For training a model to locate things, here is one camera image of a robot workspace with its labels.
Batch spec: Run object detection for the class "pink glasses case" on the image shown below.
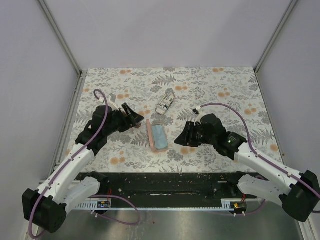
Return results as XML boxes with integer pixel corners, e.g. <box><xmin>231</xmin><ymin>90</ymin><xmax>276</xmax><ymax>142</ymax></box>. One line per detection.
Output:
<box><xmin>146</xmin><ymin>119</ymin><xmax>169</xmax><ymax>153</ymax></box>

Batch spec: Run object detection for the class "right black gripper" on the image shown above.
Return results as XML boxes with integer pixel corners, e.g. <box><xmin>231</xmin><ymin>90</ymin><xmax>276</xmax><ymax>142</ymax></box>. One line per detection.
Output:
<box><xmin>174</xmin><ymin>121</ymin><xmax>217</xmax><ymax>148</ymax></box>

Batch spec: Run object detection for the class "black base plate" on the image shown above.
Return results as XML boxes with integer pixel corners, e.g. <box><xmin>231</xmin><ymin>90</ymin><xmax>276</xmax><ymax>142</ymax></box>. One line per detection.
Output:
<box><xmin>102</xmin><ymin>172</ymin><xmax>253</xmax><ymax>202</ymax></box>

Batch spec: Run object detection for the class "light blue cleaning cloth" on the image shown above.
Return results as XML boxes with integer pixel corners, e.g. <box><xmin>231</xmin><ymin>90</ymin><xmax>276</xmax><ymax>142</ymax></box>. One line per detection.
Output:
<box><xmin>151</xmin><ymin>125</ymin><xmax>168</xmax><ymax>150</ymax></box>

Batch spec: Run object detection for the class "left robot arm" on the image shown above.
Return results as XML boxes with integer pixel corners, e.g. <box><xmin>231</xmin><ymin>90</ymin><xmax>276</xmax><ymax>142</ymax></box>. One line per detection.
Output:
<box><xmin>22</xmin><ymin>103</ymin><xmax>145</xmax><ymax>234</ymax></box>

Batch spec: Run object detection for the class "flag print glasses case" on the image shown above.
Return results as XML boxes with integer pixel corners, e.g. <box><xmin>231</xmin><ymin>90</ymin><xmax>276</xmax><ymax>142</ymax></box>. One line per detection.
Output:
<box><xmin>155</xmin><ymin>89</ymin><xmax>176</xmax><ymax>115</ymax></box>

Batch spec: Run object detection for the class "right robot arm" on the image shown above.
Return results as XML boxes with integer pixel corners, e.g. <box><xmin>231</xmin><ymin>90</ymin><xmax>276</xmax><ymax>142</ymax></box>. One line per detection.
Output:
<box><xmin>174</xmin><ymin>121</ymin><xmax>320</xmax><ymax>222</ymax></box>

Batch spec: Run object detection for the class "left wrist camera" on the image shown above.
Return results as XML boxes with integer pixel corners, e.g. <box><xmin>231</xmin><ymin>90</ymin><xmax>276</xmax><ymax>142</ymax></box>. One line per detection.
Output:
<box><xmin>75</xmin><ymin>89</ymin><xmax>122</xmax><ymax>155</ymax></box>

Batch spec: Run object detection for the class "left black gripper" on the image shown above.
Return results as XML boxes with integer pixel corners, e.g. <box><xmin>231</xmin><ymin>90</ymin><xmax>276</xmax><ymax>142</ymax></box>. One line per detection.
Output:
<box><xmin>104</xmin><ymin>103</ymin><xmax>144</xmax><ymax>136</ymax></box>

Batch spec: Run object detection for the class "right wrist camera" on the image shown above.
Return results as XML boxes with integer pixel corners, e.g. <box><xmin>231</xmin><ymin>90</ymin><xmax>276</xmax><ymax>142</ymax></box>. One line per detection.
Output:
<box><xmin>196</xmin><ymin>113</ymin><xmax>228</xmax><ymax>146</ymax></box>

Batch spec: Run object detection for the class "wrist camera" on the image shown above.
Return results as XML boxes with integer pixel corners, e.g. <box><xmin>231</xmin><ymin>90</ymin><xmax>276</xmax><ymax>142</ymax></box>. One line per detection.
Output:
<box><xmin>196</xmin><ymin>113</ymin><xmax>228</xmax><ymax>146</ymax></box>
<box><xmin>75</xmin><ymin>89</ymin><xmax>122</xmax><ymax>155</ymax></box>

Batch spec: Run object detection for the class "floral table mat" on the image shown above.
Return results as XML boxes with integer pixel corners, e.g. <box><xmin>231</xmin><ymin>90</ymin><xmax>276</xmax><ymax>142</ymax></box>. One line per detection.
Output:
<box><xmin>67</xmin><ymin>67</ymin><xmax>282</xmax><ymax>173</ymax></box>

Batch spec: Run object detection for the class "white slotted cable duct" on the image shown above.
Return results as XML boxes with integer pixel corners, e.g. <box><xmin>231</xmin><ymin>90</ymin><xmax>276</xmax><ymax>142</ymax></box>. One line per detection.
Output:
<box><xmin>75</xmin><ymin>195</ymin><xmax>247</xmax><ymax>211</ymax></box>

